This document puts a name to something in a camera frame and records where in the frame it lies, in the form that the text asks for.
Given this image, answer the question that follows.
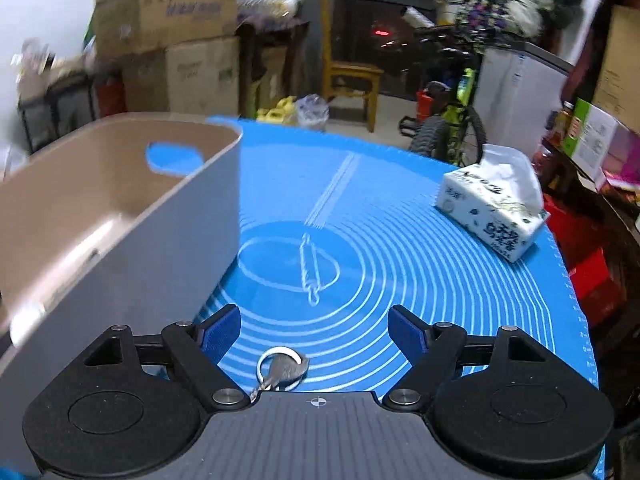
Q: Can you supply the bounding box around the upper stacked cardboard box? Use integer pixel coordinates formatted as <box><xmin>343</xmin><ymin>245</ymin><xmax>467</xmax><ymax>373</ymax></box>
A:
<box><xmin>91</xmin><ymin>0</ymin><xmax>238</xmax><ymax>58</ymax></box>

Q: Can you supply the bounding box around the beige plastic storage bin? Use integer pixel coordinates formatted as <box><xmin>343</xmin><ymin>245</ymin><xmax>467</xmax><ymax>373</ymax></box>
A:
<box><xmin>1</xmin><ymin>113</ymin><xmax>243</xmax><ymax>367</ymax></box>

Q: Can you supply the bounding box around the silver key with ring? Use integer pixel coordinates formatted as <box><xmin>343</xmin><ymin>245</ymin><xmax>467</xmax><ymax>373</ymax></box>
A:
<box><xmin>250</xmin><ymin>346</ymin><xmax>309</xmax><ymax>402</ymax></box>

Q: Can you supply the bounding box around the yellow oil jug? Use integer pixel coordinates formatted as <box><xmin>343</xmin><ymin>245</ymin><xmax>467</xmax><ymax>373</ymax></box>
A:
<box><xmin>256</xmin><ymin>96</ymin><xmax>297</xmax><ymax>126</ymax></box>

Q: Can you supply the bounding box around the large wrapped cardboard box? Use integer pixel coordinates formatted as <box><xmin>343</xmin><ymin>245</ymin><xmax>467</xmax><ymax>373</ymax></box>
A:
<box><xmin>122</xmin><ymin>37</ymin><xmax>240</xmax><ymax>117</ymax></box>

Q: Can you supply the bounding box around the green white carton box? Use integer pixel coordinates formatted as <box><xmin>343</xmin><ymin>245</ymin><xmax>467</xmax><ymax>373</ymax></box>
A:
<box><xmin>562</xmin><ymin>99</ymin><xmax>624</xmax><ymax>180</ymax></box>

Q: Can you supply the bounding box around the white freezer cabinet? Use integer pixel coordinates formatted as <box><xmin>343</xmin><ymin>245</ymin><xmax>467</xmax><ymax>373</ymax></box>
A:
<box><xmin>473</xmin><ymin>42</ymin><xmax>573</xmax><ymax>157</ymax></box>

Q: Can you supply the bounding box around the blue silicone baking mat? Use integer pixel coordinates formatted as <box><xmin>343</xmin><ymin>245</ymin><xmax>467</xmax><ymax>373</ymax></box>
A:
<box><xmin>144</xmin><ymin>115</ymin><xmax>608</xmax><ymax>480</ymax></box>

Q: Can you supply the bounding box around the green children's bicycle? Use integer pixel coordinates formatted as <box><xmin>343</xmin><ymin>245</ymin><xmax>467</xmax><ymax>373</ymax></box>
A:
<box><xmin>398</xmin><ymin>25</ymin><xmax>487</xmax><ymax>167</ymax></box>

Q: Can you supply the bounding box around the black metal shelf rack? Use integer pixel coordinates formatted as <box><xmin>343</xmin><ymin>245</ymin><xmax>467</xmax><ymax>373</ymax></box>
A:
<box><xmin>17</xmin><ymin>68</ymin><xmax>127</xmax><ymax>155</ymax></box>

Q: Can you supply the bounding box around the wooden chair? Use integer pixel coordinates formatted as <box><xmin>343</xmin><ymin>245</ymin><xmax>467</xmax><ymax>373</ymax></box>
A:
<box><xmin>320</xmin><ymin>0</ymin><xmax>384</xmax><ymax>133</ymax></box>

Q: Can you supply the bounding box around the white tissue pack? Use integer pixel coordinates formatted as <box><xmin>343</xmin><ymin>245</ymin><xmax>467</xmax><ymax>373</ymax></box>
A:
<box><xmin>436</xmin><ymin>144</ymin><xmax>550</xmax><ymax>263</ymax></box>

